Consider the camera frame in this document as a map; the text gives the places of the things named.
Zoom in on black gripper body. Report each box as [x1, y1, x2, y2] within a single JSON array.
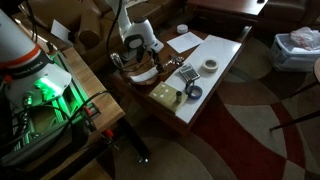
[[136, 46, 159, 65]]

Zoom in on silver scoop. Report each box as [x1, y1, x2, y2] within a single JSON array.
[[162, 60, 181, 73]]

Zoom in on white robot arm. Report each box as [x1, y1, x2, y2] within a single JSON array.
[[105, 0, 164, 72]]

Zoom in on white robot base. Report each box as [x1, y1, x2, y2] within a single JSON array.
[[0, 10, 72, 112]]

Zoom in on wooden tray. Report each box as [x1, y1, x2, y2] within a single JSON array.
[[127, 61, 164, 85]]

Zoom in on white paper strip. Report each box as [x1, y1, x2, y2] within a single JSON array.
[[130, 66, 158, 83]]

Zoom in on pile of silver clips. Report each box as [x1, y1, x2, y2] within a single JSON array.
[[171, 54, 184, 65]]

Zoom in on silver metal tumbler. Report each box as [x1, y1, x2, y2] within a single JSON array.
[[110, 53, 125, 71]]

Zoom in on grey calculator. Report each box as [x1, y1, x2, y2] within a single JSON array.
[[179, 63, 200, 81]]

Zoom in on small metal cylinder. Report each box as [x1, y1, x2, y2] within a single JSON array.
[[176, 91, 182, 103]]

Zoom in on dark wooden coffee table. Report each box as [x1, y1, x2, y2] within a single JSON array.
[[109, 25, 253, 136]]

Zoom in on white paper sheet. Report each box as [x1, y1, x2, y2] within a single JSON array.
[[167, 32, 203, 53]]

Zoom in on white board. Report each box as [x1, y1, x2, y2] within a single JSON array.
[[176, 35, 241, 124]]

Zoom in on blue tape roll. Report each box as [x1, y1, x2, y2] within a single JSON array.
[[185, 81, 203, 100]]

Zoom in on small white round container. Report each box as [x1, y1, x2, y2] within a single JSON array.
[[176, 24, 188, 34]]

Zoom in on white cloth on sofa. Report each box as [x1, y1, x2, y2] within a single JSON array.
[[125, 0, 148, 9]]

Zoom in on beige masking tape roll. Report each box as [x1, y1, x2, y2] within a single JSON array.
[[202, 59, 219, 73]]

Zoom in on brown cylindrical bolster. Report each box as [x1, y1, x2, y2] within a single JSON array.
[[78, 10, 100, 48]]

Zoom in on brown leather sofa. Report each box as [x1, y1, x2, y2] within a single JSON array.
[[13, 0, 186, 72]]

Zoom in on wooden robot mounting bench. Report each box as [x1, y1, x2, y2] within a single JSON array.
[[0, 46, 126, 180]]

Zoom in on white card on sofa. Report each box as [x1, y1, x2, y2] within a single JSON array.
[[51, 20, 73, 45]]

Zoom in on dark wooden side table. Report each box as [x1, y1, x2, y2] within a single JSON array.
[[187, 0, 268, 29]]

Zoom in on patterned area rug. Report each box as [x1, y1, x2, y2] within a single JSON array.
[[113, 35, 320, 180]]

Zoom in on translucent plastic storage bin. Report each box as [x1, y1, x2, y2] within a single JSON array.
[[268, 34, 320, 72]]

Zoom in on dark chair legs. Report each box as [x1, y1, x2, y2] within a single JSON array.
[[269, 57, 320, 132]]

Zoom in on crumpled plastic bag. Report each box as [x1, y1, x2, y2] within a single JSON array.
[[290, 27, 320, 51]]

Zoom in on red handled clamp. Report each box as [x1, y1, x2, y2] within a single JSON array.
[[102, 129, 119, 150], [83, 106, 96, 132]]

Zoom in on red handled clamp lower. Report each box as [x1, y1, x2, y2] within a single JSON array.
[[102, 129, 119, 150]]

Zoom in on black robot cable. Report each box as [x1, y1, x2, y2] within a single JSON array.
[[0, 89, 111, 151]]

